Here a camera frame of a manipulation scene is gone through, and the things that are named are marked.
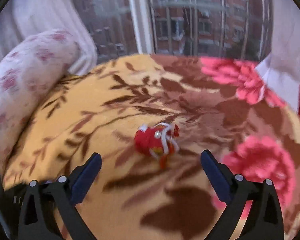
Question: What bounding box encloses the yellow floral plush blanket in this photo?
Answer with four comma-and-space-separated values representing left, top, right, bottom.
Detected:
3, 55, 300, 239

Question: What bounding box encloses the window frame with railing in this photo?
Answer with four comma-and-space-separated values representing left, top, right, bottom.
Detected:
72, 0, 273, 62

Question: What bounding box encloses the right white curtain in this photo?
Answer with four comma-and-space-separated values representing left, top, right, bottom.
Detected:
256, 0, 300, 112

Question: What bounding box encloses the white curtain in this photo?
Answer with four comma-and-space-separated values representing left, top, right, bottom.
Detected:
256, 0, 300, 112
0, 0, 97, 75

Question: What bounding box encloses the red white wrapper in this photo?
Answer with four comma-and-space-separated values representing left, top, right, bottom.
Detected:
134, 122, 180, 169

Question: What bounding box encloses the folded pink floral quilt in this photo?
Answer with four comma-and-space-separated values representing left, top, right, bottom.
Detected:
0, 29, 79, 161

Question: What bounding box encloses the left white curtain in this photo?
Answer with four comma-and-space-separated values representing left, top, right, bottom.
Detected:
0, 0, 97, 75

